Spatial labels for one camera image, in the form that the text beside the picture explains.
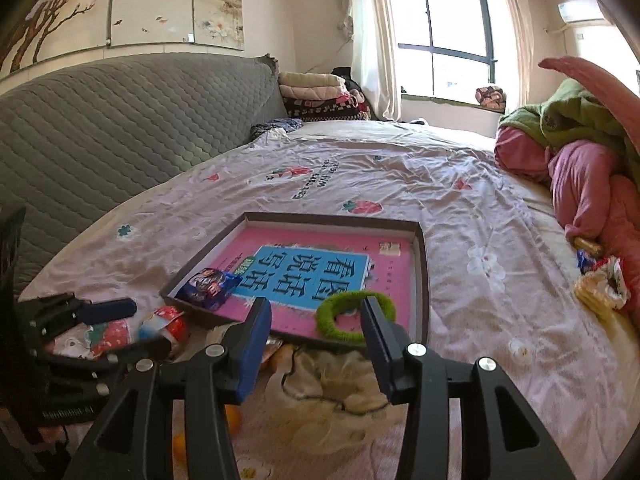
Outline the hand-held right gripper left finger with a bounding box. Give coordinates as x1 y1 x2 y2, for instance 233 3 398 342
62 297 273 480

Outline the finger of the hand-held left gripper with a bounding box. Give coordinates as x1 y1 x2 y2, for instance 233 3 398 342
34 336 174 397
17 294 138 339

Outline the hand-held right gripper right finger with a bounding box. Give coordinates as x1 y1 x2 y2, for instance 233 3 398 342
360 296 576 480

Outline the brown cardboard box tray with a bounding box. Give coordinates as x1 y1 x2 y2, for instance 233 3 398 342
160 211 431 353

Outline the red strawberry-print packet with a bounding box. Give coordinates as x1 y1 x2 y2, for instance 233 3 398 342
52 320 133 361

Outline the blue snack packet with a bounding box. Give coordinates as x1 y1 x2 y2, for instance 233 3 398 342
175 267 243 311

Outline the pink book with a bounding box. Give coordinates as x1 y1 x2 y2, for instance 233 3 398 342
172 225 418 346

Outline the printed pink bedsheet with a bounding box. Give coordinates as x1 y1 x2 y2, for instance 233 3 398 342
17 120 640 480

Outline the grey quilted headboard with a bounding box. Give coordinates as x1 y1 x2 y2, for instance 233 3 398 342
0 52 288 291

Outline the blue patterned cloth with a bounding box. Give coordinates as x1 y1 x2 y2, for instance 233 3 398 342
250 117 303 138

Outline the colourful snack bag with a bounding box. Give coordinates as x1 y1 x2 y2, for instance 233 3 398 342
575 255 632 312

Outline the yellow snack packet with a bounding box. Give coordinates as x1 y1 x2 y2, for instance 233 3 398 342
574 237 606 257

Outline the folded checkered blanket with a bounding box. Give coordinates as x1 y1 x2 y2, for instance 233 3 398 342
284 95 368 122

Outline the folded pink blanket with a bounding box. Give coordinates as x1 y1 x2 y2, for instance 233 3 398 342
280 85 351 103

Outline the black clothing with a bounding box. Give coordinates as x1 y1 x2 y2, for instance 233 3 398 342
332 66 371 111

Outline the folded cream blanket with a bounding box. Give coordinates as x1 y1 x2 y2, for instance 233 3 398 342
278 71 346 89

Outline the pink quilt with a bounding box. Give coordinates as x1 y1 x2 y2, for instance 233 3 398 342
495 56 640 311

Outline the patterned bag on windowsill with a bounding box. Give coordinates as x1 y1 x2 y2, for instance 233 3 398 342
475 85 507 109

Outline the green blanket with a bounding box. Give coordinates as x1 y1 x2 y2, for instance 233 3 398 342
499 78 640 186

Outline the wide cream curtain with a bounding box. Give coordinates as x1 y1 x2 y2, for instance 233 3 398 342
345 0 403 122

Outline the black-framed window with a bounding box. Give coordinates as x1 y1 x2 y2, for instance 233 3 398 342
389 0 501 101

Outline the narrow cream curtain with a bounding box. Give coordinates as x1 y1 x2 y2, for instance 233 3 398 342
497 0 536 111

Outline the white air conditioner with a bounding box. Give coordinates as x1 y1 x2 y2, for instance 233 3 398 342
556 0 608 25

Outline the green knitted hair tie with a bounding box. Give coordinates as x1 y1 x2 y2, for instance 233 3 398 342
315 290 396 343

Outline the floral wall painting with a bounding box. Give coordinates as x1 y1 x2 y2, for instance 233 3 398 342
0 0 246 81

